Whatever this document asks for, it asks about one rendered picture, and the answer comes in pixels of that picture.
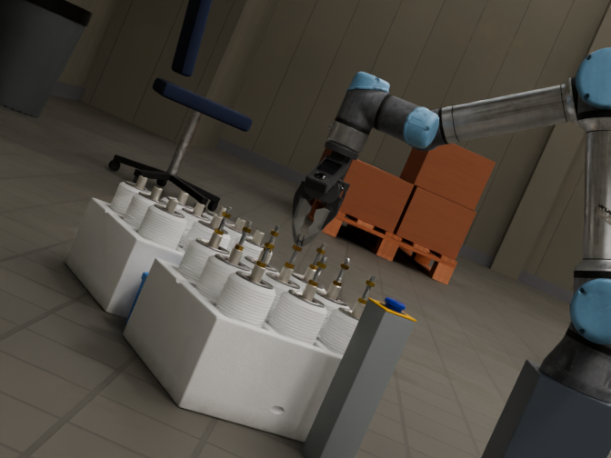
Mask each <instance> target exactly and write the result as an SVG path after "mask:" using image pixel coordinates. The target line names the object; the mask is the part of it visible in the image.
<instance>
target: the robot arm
mask: <svg viewBox="0 0 611 458"><path fill-rule="evenodd" d="M389 87H390V85H389V83H388V82H386V81H384V80H382V79H380V78H378V77H376V76H373V75H371V74H368V73H365V72H358V73H356V74H355V76H354V78H353V80H352V82H351V85H350V86H349V88H348V89H346V95H345V98H344V100H343V102H342V104H341V106H340V108H339V111H338V113H337V115H336V119H335V121H334V124H330V125H329V126H328V128H329V129H331V130H330V132H329V134H328V136H327V139H328V140H329V141H326V143H325V147H326V148H328V149H331V150H332V153H331V154H330V155H327V156H326V157H325V158H324V159H323V160H322V161H321V162H320V163H319V164H318V165H317V166H316V167H315V168H314V169H313V170H312V171H311V172H310V173H309V174H308V175H307V176H306V178H305V181H301V184H300V186H299V187H298V189H297V190H296V192H295V196H294V200H293V221H292V232H293V238H294V242H295V244H297V242H298V240H299V238H300V236H301V229H302V227H303V226H304V225H305V219H306V216H307V215H308V214H310V212H311V210H312V205H311V204H310V200H312V199H314V198H315V199H317V200H319V201H321V202H322V206H326V207H325V208H321V209H316V211H315V213H314V221H313V223H312V224H311V225H310V226H309V228H308V232H307V234H306V235H305V236H304V237H303V240H302V243H301V246H305V245H307V244H310V243H311V242H312V241H313V240H314V239H315V238H316V237H317V236H318V235H319V234H320V233H321V232H322V231H323V230H324V229H325V227H326V226H327V225H328V224H329V223H330V222H331V221H332V220H333V219H334V218H335V217H336V215H337V213H338V211H339V208H340V207H341V204H342V203H343V201H344V198H345V196H346V193H347V190H348V188H349V186H350V184H348V183H346V182H344V178H345V176H346V172H347V170H348V168H349V165H350V164H351V162H352V160H353V159H354V160H357V158H358V156H359V154H358V153H362V151H363V148H364V146H365V144H366V140H367V138H368V135H369V134H370V132H371V129H372V127H373V128H375V129H376V130H378V131H380V132H383V133H385V134H389V135H391V136H393V137H395V138H397V139H399V140H401V141H403V142H405V143H406V144H409V145H410V146H411V147H413V148H415V149H416V150H419V151H429V150H433V149H435V148H436V147H438V146H439V145H444V144H452V143H458V142H463V141H468V140H473V139H478V138H483V137H488V136H493V135H499V134H508V133H513V132H517V131H523V130H527V129H533V128H537V127H543V126H548V125H553V124H562V123H567V122H573V123H574V124H576V125H580V126H581V127H582V128H583V129H584V131H585V133H586V150H585V188H584V224H583V260H582V262H581V263H580V264H579V265H578V266H577V267H576V268H575V269H574V287H573V297H572V300H571V303H570V317H571V323H570V325H569V326H568V329H567V331H566V334H565V336H564V338H563V339H562V340H561V341H560V342H559V344H558V345H557V346H556V347H555V348H554V349H553V350H552V351H551V352H550V353H549V354H548V355H547V357H546V358H545V359H544V360H543V362H542V363H541V365H540V368H539V370H540V371H541V372H542V373H544V374H546V375H547V376H549V377H550V378H552V379H554V380H556V381H558V382H560V383H561V384H563V385H565V386H567V387H569V388H571V389H574V390H576V391H578V392H580V393H582V394H585V395H587V396H590V397H592V398H595V399H597V400H599V401H602V402H605V403H611V47H607V48H602V49H599V50H596V51H595V52H593V53H591V54H590V55H588V56H587V57H586V58H585V59H584V60H583V62H582V63H581V65H580V66H579V68H578V70H577V73H576V77H571V78H569V79H568V80H567V82H566V83H565V84H564V85H556V86H551V87H547V88H542V89H537V90H533V91H528V92H523V93H518V94H513V95H505V96H500V97H496V98H491V99H486V100H481V101H476V102H472V103H467V104H462V105H453V106H448V107H444V108H440V109H435V110H430V111H429V110H428V109H427V108H425V107H421V106H419V105H415V104H412V103H410V102H407V101H406V100H403V99H401V98H398V97H396V96H393V95H391V94H389V91H388V90H389ZM342 191H344V192H343V194H342V196H341V197H340V194H341V193H342ZM308 196H309V197H308Z"/></svg>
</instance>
